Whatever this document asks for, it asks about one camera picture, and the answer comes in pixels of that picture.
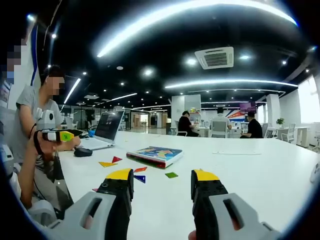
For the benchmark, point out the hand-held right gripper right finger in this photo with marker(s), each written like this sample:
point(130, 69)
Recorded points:
point(225, 212)

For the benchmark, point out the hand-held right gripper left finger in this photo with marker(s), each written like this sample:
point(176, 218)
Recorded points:
point(100, 212)

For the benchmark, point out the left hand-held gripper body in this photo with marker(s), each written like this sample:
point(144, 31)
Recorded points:
point(47, 117)

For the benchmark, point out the pink tangram piece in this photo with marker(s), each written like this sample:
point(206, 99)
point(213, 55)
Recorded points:
point(95, 190)

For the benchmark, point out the yellow triangle tangram piece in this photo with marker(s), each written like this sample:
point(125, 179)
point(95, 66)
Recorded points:
point(108, 164)

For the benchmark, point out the blue triangle tangram piece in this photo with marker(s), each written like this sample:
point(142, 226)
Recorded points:
point(141, 178)

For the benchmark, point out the red triangle tangram piece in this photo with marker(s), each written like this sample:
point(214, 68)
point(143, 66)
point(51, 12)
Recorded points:
point(116, 159)

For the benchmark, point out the orange parallelogram tangram piece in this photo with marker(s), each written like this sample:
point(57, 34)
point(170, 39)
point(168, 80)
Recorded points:
point(140, 169)

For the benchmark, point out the green square tangram piece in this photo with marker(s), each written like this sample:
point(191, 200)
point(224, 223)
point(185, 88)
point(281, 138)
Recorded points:
point(171, 175)

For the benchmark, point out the colourful pattern sheet book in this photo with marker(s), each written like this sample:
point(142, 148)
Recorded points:
point(155, 155)

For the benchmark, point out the white paper sheet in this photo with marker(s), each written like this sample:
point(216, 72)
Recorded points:
point(236, 152)

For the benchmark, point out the person's left hand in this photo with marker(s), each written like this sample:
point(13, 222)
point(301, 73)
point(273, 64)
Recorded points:
point(48, 146)

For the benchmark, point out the person's right hand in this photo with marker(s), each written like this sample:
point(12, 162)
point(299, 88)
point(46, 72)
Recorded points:
point(192, 236)

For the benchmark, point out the black computer mouse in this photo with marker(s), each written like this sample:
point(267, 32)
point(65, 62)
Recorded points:
point(83, 151)

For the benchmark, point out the white laptop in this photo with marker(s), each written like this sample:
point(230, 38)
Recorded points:
point(107, 126)

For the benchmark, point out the white worn device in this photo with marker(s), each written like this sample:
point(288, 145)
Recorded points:
point(7, 156)

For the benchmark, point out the grey mesh office chair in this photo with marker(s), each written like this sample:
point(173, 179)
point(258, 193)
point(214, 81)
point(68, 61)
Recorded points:
point(219, 128)

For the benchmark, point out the white controller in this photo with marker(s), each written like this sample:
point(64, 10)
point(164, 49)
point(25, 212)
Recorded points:
point(315, 172)

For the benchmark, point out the white office chair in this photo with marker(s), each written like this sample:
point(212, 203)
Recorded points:
point(288, 133)

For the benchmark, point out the potted green plant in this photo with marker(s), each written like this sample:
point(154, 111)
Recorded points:
point(280, 121)

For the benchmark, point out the long curved ceiling light strip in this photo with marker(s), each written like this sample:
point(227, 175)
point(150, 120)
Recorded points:
point(160, 20)

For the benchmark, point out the ceiling air conditioner unit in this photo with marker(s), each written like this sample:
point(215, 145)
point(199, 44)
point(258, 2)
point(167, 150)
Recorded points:
point(215, 58)

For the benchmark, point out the wall screen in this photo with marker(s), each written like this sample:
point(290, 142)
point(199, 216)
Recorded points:
point(247, 107)

